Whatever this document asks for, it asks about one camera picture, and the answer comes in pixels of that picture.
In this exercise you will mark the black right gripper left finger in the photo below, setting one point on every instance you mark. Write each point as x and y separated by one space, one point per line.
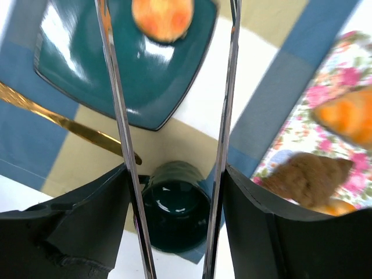
75 235

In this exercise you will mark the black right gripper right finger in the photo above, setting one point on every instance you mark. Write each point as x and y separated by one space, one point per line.
272 238

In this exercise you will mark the steel tongs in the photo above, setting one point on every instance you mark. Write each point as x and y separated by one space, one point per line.
209 266

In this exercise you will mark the small round orange bun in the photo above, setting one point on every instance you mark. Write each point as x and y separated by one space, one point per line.
163 20

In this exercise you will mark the brown chocolate croissant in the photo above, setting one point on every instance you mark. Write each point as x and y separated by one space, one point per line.
308 179

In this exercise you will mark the small striped orange croissant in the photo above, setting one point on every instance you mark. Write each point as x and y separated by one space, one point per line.
335 207

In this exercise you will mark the dark green mug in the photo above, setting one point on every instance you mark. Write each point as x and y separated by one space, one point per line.
177 205

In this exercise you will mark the gold knife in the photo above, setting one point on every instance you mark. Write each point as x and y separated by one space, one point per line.
95 137

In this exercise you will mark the large striped orange croissant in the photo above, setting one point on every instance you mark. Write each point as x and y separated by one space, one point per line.
348 116

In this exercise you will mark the teal square plate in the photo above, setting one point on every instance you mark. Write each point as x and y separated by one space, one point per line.
155 77

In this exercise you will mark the floral serving tray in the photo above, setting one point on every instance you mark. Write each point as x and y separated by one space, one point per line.
346 66

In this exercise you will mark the blue beige placemat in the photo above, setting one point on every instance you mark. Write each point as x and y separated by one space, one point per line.
40 159

